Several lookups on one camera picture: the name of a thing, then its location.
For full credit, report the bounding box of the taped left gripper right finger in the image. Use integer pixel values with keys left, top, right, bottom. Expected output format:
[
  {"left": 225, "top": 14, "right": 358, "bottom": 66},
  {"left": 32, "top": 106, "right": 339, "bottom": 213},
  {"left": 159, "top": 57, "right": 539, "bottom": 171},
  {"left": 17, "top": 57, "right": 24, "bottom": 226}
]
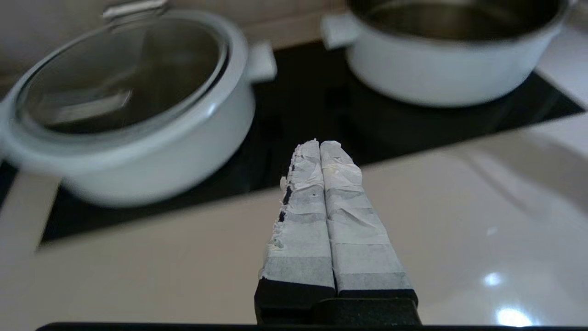
[{"left": 320, "top": 140, "right": 419, "bottom": 304}]

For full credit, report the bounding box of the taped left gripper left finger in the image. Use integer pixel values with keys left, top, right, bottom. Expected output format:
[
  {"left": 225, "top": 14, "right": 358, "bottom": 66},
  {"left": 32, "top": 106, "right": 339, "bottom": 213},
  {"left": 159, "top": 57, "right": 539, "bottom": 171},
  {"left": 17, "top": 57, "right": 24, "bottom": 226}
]
[{"left": 255, "top": 139, "right": 338, "bottom": 325}]

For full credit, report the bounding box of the large black induction cooktop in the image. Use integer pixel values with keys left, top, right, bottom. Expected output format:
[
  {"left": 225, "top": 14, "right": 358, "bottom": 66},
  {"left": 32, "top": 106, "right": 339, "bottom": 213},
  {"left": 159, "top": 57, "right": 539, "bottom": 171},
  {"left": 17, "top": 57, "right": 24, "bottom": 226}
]
[{"left": 0, "top": 40, "right": 586, "bottom": 244}]

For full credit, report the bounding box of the wide white pot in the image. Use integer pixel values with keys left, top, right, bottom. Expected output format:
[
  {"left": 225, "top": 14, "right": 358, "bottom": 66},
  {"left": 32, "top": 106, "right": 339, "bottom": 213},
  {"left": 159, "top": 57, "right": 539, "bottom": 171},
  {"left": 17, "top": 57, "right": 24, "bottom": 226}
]
[{"left": 0, "top": 9, "right": 278, "bottom": 207}]

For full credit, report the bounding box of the glass lid with ring handle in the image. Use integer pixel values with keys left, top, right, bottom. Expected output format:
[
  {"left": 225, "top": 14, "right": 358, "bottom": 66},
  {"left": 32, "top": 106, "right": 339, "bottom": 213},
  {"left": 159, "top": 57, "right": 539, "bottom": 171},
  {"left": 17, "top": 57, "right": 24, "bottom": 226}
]
[{"left": 0, "top": 9, "right": 251, "bottom": 177}]

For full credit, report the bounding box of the white pot with steel interior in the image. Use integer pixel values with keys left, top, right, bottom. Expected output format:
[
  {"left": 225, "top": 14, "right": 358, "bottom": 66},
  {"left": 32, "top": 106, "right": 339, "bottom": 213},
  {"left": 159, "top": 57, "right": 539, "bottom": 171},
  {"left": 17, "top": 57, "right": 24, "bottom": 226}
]
[{"left": 320, "top": 0, "right": 577, "bottom": 108}]

